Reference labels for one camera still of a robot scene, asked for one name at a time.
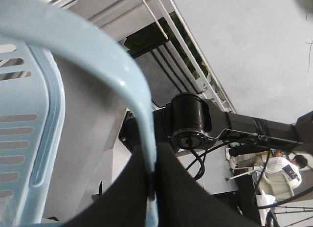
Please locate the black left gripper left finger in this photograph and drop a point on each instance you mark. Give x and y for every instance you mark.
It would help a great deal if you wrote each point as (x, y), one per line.
(124, 203)

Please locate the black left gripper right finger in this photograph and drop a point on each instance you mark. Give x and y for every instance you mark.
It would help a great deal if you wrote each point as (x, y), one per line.
(182, 202)

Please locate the light blue plastic basket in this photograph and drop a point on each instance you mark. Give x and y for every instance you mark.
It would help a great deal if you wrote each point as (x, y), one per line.
(33, 106)

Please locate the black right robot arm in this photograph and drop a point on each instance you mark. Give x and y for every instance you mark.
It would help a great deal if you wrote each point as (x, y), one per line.
(190, 122)

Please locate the person in white shirt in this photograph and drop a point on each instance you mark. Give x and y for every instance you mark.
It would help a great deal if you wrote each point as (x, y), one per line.
(274, 164)

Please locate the white wheeled metal rack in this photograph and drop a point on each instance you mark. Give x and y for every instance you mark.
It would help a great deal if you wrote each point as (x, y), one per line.
(154, 34)

